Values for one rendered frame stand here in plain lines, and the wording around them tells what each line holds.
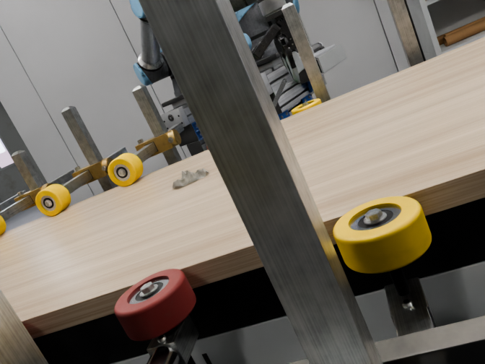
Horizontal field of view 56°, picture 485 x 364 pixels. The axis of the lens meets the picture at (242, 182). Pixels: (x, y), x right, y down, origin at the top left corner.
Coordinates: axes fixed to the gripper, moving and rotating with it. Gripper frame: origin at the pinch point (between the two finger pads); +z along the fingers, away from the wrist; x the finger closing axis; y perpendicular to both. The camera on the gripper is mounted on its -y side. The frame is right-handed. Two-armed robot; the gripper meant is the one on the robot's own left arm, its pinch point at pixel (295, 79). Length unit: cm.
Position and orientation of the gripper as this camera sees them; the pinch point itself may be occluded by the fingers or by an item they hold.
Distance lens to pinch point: 142.3
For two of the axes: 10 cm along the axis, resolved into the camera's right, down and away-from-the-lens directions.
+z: 4.1, 8.8, 2.4
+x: -1.5, -2.0, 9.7
